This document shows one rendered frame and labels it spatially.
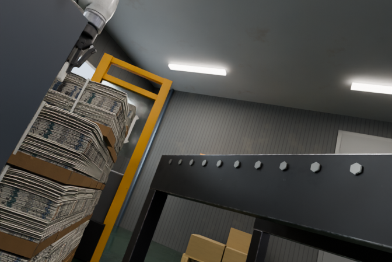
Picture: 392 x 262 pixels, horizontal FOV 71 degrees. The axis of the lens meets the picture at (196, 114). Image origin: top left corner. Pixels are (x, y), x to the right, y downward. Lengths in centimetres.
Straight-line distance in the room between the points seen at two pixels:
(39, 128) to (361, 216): 94
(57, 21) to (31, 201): 57
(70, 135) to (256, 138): 499
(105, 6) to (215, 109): 523
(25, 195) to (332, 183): 88
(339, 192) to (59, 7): 67
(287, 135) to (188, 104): 236
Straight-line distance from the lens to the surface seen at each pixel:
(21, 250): 106
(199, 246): 449
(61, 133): 105
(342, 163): 48
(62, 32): 74
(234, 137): 588
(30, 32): 69
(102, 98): 135
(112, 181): 284
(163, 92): 289
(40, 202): 104
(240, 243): 482
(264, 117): 595
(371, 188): 45
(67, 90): 140
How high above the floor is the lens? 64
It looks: 20 degrees up
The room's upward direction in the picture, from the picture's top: 20 degrees clockwise
